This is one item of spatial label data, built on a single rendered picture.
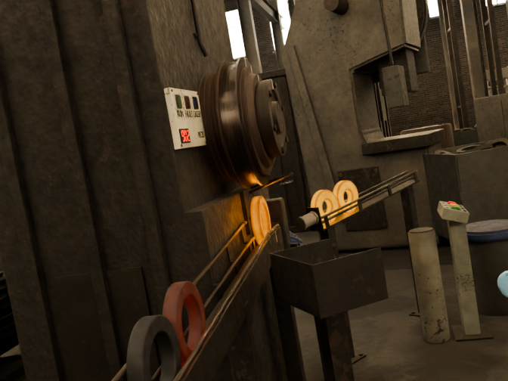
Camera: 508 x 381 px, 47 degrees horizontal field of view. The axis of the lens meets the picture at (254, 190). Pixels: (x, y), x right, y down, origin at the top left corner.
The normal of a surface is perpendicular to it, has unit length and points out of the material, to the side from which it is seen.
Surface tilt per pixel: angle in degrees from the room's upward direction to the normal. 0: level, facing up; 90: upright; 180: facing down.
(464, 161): 90
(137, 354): 58
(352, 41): 90
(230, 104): 73
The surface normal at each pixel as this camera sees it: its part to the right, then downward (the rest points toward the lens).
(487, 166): 0.04, 0.07
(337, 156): -0.44, 0.15
